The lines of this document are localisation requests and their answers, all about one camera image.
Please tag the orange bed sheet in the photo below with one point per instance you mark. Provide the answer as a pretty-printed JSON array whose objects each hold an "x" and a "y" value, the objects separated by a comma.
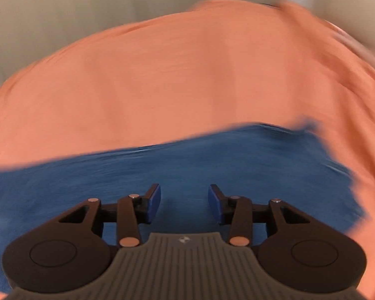
[{"x": 175, "y": 84}]

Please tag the blue denim pants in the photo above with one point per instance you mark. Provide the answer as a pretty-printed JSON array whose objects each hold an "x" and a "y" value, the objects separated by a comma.
[{"x": 187, "y": 168}]

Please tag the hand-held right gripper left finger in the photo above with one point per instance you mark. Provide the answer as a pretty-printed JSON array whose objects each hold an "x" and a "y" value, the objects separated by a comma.
[{"x": 153, "y": 204}]

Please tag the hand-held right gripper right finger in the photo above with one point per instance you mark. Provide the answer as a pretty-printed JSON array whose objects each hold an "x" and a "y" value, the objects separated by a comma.
[{"x": 215, "y": 204}]

